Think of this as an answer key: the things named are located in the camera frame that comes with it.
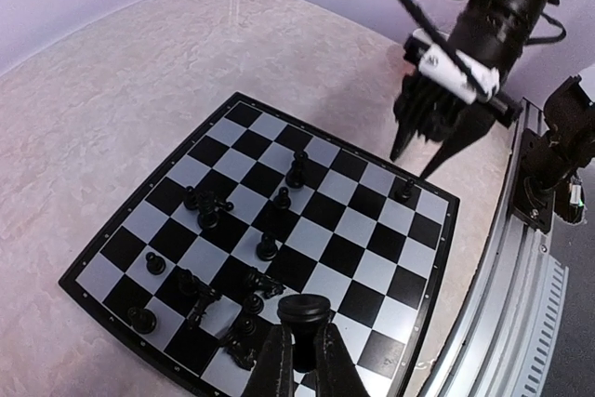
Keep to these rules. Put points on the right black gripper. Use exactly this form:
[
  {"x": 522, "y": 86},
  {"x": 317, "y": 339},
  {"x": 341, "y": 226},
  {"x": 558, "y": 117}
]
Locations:
[{"x": 493, "y": 32}]

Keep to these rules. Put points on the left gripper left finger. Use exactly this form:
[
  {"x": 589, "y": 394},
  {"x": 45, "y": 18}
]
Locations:
[{"x": 273, "y": 374}]

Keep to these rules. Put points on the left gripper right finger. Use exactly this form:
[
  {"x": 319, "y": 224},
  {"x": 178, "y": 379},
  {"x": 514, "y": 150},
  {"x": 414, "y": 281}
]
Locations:
[{"x": 336, "y": 374}]

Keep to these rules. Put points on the black chess pawn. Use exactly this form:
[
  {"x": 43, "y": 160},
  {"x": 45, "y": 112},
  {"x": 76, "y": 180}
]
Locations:
[{"x": 304, "y": 314}]

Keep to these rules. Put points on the black grey chess board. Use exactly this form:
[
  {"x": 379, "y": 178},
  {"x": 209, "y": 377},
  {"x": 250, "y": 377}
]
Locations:
[{"x": 252, "y": 207}]

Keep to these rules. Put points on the black chess piece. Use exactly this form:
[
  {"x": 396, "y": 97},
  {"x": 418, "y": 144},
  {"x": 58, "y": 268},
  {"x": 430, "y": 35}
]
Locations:
[
  {"x": 208, "y": 208},
  {"x": 282, "y": 200},
  {"x": 142, "y": 320},
  {"x": 206, "y": 296},
  {"x": 295, "y": 177},
  {"x": 190, "y": 200},
  {"x": 243, "y": 356},
  {"x": 404, "y": 192},
  {"x": 253, "y": 304},
  {"x": 256, "y": 280},
  {"x": 155, "y": 264},
  {"x": 267, "y": 248}
]

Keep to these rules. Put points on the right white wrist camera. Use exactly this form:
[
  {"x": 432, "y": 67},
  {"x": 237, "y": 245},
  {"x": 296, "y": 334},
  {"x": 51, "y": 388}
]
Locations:
[{"x": 432, "y": 62}]

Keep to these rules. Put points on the front aluminium rail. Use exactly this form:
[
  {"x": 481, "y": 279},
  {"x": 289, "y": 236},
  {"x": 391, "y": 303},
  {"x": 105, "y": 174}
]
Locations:
[{"x": 504, "y": 337}]

